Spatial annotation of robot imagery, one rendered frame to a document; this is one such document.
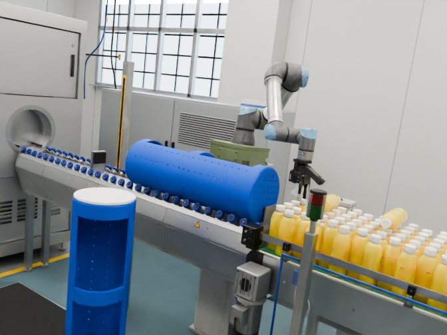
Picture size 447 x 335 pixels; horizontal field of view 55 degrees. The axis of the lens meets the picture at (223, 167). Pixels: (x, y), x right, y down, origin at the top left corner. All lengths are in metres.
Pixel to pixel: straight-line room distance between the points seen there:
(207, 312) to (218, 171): 1.11
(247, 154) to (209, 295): 0.96
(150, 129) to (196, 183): 2.42
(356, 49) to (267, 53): 0.94
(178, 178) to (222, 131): 1.77
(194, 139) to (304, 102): 1.46
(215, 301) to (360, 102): 2.79
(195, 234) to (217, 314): 0.77
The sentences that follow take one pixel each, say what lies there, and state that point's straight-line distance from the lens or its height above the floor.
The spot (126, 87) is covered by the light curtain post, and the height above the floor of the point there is 1.51.
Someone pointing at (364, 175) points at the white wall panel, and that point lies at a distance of 4.76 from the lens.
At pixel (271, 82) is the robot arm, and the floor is 1.64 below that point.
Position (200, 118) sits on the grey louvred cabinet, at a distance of 4.10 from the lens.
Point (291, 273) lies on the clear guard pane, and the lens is 1.78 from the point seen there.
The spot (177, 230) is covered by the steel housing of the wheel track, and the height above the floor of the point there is 0.81.
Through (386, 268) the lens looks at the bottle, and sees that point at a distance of 1.75.
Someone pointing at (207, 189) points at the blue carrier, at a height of 1.08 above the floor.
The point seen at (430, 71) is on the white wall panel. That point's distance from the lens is 4.64.
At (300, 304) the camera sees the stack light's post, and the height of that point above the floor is 0.83.
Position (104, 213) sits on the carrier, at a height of 0.99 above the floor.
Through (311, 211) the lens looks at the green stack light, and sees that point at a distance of 1.55.
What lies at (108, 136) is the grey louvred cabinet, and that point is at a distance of 4.98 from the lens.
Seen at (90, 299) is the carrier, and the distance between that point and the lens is 2.08.
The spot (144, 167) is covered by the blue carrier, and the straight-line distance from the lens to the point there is 2.41.
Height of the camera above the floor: 1.57
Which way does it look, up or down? 10 degrees down
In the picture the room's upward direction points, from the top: 7 degrees clockwise
